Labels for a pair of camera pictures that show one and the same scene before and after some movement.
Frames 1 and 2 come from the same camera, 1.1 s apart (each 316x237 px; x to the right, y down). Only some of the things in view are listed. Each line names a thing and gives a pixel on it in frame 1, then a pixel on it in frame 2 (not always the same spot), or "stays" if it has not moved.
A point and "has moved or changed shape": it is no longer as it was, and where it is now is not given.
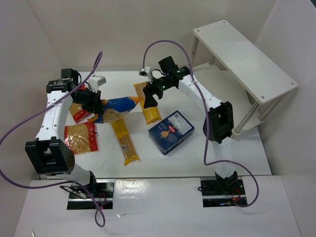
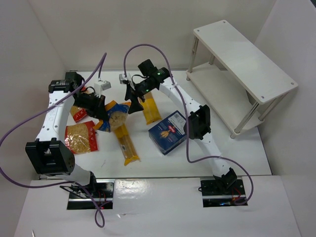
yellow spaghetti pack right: x=152 y=114 stays
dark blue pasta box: x=171 y=132 stays
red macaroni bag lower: x=81 y=138 stays
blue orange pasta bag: x=115 y=109 has moved or changed shape
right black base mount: x=222 y=192 stays
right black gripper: x=150 y=91 -> x=132 y=95
